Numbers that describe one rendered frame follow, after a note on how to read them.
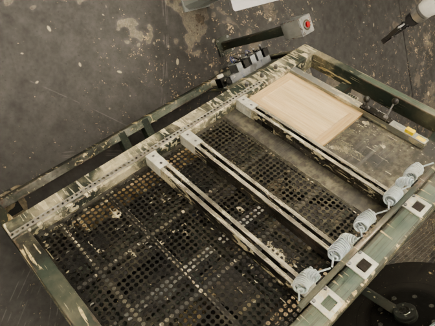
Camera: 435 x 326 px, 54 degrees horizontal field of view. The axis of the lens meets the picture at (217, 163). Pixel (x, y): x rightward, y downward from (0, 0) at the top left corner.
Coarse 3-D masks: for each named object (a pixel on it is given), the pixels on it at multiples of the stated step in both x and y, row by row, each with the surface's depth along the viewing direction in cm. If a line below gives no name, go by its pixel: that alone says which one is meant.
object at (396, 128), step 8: (296, 72) 275; (304, 72) 275; (304, 80) 273; (312, 80) 270; (320, 88) 266; (328, 88) 264; (336, 96) 260; (344, 96) 259; (352, 104) 254; (360, 104) 254; (376, 120) 247; (392, 128) 241; (400, 128) 239; (400, 136) 240; (408, 136) 236; (416, 136) 235; (416, 144) 235; (424, 144) 231
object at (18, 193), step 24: (192, 96) 321; (96, 144) 285; (72, 168) 275; (24, 192) 259; (240, 192) 290; (0, 216) 221; (120, 216) 227; (264, 216) 382; (336, 216) 334; (144, 264) 254; (120, 288) 244; (240, 312) 285
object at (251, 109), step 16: (256, 112) 245; (272, 128) 241; (288, 128) 236; (304, 144) 227; (320, 160) 224; (336, 160) 221; (352, 176) 212; (368, 176) 211; (368, 192) 210; (384, 192) 204
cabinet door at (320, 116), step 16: (288, 80) 273; (256, 96) 262; (272, 96) 263; (288, 96) 263; (304, 96) 263; (320, 96) 262; (272, 112) 252; (288, 112) 253; (304, 112) 253; (320, 112) 253; (336, 112) 253; (352, 112) 252; (304, 128) 243; (320, 128) 243; (336, 128) 243; (320, 144) 234
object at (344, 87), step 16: (240, 160) 234; (128, 240) 200; (96, 256) 194; (112, 256) 194; (224, 256) 198; (240, 272) 194; (96, 288) 185; (112, 304) 181; (256, 304) 178; (240, 320) 174
